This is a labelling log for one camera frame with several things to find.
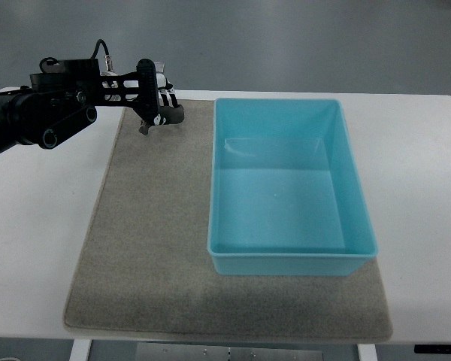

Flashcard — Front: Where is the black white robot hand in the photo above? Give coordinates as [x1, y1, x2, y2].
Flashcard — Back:
[101, 71, 180, 122]

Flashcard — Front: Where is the brown hippo toy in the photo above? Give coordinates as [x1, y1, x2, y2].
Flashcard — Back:
[139, 105, 185, 135]

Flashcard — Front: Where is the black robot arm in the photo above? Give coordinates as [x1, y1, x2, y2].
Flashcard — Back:
[0, 53, 167, 154]

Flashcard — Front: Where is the blue plastic box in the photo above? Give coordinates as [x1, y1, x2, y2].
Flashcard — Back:
[207, 98, 377, 276]

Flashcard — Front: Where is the upper metal floor plate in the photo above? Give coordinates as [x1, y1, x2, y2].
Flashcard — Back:
[154, 62, 165, 74]

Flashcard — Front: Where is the grey felt mat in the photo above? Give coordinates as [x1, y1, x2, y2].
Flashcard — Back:
[63, 101, 392, 344]

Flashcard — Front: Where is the metal table crossbar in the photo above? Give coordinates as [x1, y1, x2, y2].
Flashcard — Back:
[135, 343, 324, 361]

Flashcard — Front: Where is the white left table leg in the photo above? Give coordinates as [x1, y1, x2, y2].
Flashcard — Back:
[68, 339, 92, 361]

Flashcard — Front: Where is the white table leg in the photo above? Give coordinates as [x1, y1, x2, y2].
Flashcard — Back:
[357, 344, 378, 361]
[68, 339, 92, 361]

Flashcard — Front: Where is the white right table leg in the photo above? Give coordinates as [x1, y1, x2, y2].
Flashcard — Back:
[357, 344, 378, 361]

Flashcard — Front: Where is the black table control panel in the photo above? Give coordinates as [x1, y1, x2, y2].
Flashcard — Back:
[414, 344, 451, 355]

